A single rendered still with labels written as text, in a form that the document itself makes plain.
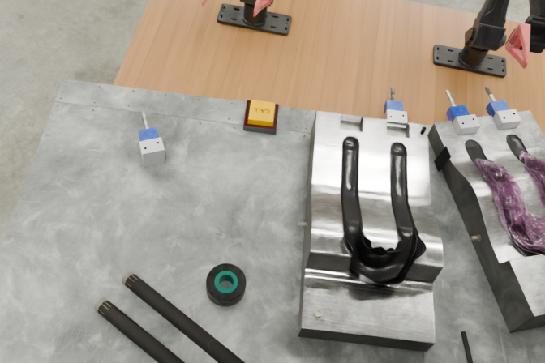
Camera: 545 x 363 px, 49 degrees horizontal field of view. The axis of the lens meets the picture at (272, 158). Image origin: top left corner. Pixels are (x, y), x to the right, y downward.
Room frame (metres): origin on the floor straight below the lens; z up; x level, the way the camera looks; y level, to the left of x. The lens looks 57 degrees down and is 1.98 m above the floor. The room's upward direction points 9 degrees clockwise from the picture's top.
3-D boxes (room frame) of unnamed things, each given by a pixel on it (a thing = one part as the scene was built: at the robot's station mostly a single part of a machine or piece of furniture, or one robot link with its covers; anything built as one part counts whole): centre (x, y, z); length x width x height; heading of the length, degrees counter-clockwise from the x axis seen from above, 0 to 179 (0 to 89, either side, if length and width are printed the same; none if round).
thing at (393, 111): (0.95, -0.28, 0.83); 0.13 x 0.05 x 0.05; 4
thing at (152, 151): (0.75, 0.29, 0.83); 0.13 x 0.05 x 0.05; 26
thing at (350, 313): (0.61, -0.22, 0.87); 0.50 x 0.26 x 0.14; 3
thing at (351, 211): (0.62, -0.23, 0.92); 0.35 x 0.16 x 0.09; 3
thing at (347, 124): (0.83, -0.17, 0.87); 0.05 x 0.05 x 0.04; 3
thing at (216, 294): (0.43, 0.05, 0.82); 0.08 x 0.08 x 0.04
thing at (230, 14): (1.20, 0.11, 0.84); 0.20 x 0.07 x 0.08; 88
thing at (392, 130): (0.84, -0.27, 0.87); 0.05 x 0.05 x 0.04; 3
